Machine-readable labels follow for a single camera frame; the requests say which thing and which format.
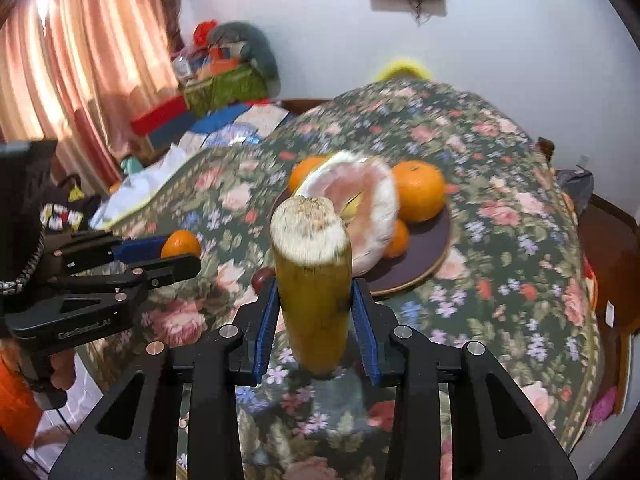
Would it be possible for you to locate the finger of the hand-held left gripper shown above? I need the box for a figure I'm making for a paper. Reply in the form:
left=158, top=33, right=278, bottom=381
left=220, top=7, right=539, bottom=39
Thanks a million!
left=49, top=254, right=202, bottom=329
left=50, top=230, right=173, bottom=271

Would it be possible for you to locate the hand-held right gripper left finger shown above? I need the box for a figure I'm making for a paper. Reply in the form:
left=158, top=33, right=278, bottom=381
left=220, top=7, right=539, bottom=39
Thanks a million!
left=47, top=275, right=281, bottom=480

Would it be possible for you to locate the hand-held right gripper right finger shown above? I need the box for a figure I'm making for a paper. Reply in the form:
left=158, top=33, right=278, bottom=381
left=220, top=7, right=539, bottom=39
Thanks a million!
left=350, top=280, right=578, bottom=480

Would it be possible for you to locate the medium orange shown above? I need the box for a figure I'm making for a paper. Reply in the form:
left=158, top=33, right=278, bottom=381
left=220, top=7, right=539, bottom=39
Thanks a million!
left=160, top=230, right=202, bottom=261

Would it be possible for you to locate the banana piece front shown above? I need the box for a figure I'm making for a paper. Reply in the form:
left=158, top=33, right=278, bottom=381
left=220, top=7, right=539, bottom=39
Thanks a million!
left=270, top=196, right=353, bottom=380

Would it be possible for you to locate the purple plate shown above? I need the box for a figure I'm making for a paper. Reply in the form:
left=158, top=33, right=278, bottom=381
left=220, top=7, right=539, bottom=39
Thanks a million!
left=270, top=187, right=453, bottom=297

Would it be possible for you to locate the small orange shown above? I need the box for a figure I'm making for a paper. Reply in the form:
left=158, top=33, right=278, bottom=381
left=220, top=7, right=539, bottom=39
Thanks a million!
left=382, top=219, right=411, bottom=259

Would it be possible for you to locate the large orange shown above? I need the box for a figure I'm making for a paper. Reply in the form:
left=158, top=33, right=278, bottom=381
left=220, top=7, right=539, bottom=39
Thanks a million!
left=391, top=160, right=446, bottom=224
left=289, top=156, right=328, bottom=193

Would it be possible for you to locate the peeled pomelo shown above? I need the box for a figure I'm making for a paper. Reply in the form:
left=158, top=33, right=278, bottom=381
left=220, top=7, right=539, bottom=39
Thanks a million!
left=295, top=150, right=401, bottom=277

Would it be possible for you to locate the person's left hand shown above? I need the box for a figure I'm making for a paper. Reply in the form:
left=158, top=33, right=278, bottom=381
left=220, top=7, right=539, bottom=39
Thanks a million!
left=50, top=347, right=76, bottom=392

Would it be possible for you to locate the brown jujube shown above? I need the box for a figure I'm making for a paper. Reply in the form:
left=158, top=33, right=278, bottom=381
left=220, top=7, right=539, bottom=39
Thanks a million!
left=251, top=267, right=276, bottom=292

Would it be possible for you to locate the white cloth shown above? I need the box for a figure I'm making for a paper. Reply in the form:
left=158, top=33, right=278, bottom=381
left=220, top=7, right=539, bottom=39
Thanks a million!
left=90, top=145, right=201, bottom=231

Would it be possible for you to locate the blue-grey box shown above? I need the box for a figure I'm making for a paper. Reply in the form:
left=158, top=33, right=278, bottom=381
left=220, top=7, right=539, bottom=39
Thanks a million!
left=145, top=110, right=198, bottom=148

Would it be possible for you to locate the floral blanket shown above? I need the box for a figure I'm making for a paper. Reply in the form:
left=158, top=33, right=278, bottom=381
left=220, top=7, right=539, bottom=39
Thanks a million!
left=80, top=77, right=601, bottom=480

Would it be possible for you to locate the pink striped curtain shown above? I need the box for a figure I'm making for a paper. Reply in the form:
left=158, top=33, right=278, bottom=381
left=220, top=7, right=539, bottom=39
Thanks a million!
left=0, top=0, right=183, bottom=186

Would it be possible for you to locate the green fabric storage box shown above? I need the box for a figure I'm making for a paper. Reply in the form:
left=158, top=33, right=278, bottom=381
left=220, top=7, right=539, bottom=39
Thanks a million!
left=182, top=62, right=268, bottom=118

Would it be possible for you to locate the red plastic bag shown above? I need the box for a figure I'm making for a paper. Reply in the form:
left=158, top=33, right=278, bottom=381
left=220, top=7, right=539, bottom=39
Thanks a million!
left=194, top=20, right=218, bottom=48

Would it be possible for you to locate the pink cloth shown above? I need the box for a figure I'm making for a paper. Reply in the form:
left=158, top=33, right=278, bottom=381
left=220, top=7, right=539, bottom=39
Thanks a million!
left=589, top=385, right=622, bottom=427

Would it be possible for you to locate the grey bag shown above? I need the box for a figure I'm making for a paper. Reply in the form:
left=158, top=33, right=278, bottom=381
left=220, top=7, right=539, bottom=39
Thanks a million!
left=555, top=166, right=595, bottom=216

